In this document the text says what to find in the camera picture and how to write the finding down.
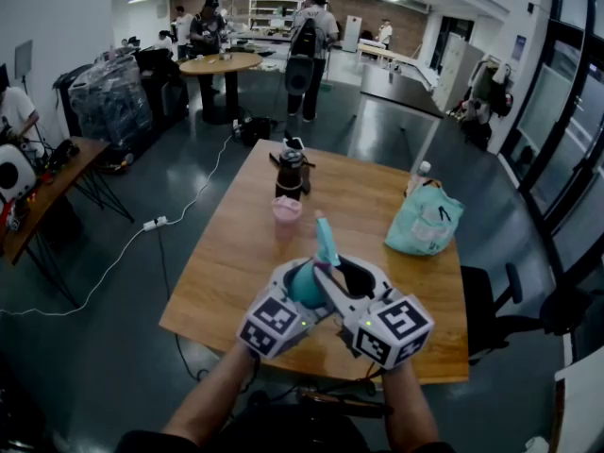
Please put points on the black framed glass doors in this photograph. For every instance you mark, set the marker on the black framed glass doors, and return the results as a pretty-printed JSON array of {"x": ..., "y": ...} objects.
[{"x": 561, "y": 111}]

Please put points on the black bag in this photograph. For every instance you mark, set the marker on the black bag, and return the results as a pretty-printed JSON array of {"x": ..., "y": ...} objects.
[{"x": 256, "y": 131}]

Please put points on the teal plastic bag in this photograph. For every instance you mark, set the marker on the teal plastic bag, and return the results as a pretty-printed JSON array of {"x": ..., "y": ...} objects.
[{"x": 424, "y": 222}]

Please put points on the person's left forearm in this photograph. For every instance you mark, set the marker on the person's left forearm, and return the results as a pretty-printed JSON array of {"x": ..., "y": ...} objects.
[{"x": 207, "y": 399}]

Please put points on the plastic-wrapped black stack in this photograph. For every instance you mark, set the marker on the plastic-wrapped black stack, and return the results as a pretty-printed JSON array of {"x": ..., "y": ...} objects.
[{"x": 111, "y": 102}]

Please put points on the teal spray bottle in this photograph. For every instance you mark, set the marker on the teal spray bottle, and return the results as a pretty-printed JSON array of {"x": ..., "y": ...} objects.
[{"x": 304, "y": 288}]

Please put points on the light wooden table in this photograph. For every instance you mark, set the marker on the light wooden table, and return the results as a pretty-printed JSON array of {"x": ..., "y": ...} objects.
[{"x": 382, "y": 51}]

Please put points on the large black table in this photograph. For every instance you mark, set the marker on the large black table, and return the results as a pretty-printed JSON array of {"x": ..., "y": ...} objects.
[{"x": 401, "y": 88}]

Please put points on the dark thermos bottle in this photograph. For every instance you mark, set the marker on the dark thermos bottle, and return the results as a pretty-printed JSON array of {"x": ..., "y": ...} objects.
[{"x": 293, "y": 140}]

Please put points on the teal and pink spray nozzle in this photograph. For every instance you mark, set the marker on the teal and pink spray nozzle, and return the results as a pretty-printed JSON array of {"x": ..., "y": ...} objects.
[{"x": 326, "y": 239}]

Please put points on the white shelving unit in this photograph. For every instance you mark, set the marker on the white shelving unit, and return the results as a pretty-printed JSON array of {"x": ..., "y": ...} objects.
[{"x": 273, "y": 12}]

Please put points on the blue wall poster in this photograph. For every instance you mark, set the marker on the blue wall poster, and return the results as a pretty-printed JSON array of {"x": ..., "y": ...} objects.
[{"x": 519, "y": 48}]

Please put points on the person's dark clothing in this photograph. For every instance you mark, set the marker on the person's dark clothing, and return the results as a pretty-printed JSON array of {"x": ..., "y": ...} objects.
[{"x": 292, "y": 437}]

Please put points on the person's right forearm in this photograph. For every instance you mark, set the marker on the person's right forearm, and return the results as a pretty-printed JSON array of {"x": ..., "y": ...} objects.
[{"x": 408, "y": 408}]

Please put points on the tall white appliance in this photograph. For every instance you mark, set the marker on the tall white appliance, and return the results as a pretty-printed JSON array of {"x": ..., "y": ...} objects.
[{"x": 351, "y": 33}]

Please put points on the grey panel on stand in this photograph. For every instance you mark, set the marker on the grey panel on stand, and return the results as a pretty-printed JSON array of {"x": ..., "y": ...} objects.
[{"x": 23, "y": 59}]

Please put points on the small black pouch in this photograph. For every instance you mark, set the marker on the small black pouch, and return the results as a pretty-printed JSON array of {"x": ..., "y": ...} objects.
[{"x": 63, "y": 154}]

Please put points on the clear bottle with white lid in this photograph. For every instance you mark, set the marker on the clear bottle with white lid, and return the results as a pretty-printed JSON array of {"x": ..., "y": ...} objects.
[{"x": 424, "y": 170}]

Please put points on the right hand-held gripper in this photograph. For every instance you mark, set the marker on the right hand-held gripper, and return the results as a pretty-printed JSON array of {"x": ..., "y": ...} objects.
[{"x": 396, "y": 333}]

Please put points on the white case with black circle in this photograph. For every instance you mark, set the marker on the white case with black circle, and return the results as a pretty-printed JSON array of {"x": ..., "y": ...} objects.
[{"x": 14, "y": 172}]

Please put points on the white desk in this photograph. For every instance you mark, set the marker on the white desk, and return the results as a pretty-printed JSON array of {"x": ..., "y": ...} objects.
[{"x": 582, "y": 394}]

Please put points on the black cabinet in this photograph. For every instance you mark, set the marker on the black cabinet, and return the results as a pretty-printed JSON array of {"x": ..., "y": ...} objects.
[{"x": 160, "y": 88}]

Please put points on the black office chair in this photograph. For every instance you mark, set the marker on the black office chair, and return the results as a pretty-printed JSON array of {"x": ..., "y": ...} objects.
[{"x": 491, "y": 309}]

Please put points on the pink plastic cup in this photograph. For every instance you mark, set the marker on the pink plastic cup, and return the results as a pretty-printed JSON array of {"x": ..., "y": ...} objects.
[{"x": 286, "y": 217}]

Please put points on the wooden desk with black legs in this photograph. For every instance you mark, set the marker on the wooden desk with black legs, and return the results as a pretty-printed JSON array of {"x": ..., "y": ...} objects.
[{"x": 61, "y": 177}]

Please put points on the coat rack with clothes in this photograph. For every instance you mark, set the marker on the coat rack with clothes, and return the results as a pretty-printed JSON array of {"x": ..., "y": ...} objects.
[{"x": 486, "y": 97}]

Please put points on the white power strip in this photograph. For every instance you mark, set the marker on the white power strip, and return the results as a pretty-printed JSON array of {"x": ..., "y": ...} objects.
[{"x": 155, "y": 223}]

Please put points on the round wooden table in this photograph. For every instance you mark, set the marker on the round wooden table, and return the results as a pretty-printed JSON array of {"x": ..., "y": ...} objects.
[{"x": 219, "y": 63}]

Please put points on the white locker cabinet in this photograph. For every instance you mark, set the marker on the white locker cabinet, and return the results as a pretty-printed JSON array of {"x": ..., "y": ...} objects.
[{"x": 450, "y": 69}]

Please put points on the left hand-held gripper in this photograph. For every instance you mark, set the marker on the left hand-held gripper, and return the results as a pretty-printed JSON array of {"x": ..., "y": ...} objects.
[{"x": 269, "y": 323}]

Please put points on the white crumpled cloth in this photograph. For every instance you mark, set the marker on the white crumpled cloth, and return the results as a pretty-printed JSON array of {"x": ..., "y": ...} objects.
[{"x": 535, "y": 445}]

